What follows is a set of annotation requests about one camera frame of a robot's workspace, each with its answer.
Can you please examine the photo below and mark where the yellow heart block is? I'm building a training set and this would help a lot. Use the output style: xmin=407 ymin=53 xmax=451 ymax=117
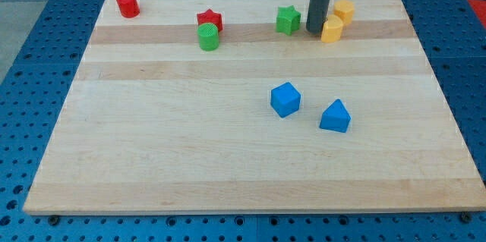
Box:
xmin=321 ymin=14 xmax=344 ymax=43

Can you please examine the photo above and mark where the blue cube block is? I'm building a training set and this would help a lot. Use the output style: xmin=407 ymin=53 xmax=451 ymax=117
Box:
xmin=270 ymin=82 xmax=301 ymax=118

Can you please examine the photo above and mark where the light wooden board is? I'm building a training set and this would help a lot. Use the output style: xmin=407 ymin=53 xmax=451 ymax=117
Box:
xmin=24 ymin=0 xmax=485 ymax=215

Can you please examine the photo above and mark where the green cylinder block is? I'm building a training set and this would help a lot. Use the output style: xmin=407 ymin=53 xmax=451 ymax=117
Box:
xmin=197 ymin=23 xmax=219 ymax=51

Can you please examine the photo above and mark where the blue triangular prism block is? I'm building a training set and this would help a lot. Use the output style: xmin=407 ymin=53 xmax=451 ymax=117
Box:
xmin=319 ymin=99 xmax=352 ymax=133

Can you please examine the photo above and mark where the red star block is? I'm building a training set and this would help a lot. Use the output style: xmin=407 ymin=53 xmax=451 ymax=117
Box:
xmin=196 ymin=8 xmax=223 ymax=32

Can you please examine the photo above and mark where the green star block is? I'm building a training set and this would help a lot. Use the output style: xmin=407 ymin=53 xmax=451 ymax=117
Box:
xmin=276 ymin=5 xmax=301 ymax=36

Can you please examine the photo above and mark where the yellow hexagon block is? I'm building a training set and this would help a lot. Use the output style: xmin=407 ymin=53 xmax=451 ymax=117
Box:
xmin=333 ymin=0 xmax=355 ymax=26

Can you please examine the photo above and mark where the red cylinder block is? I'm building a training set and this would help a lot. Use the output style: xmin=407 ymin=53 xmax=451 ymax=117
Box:
xmin=116 ymin=0 xmax=140 ymax=18

